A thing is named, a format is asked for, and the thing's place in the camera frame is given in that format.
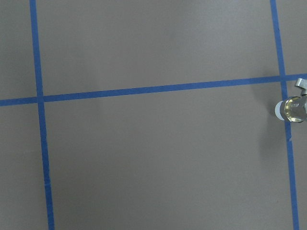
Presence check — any white brass PPR valve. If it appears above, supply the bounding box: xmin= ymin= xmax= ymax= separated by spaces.
xmin=274 ymin=78 xmax=307 ymax=123

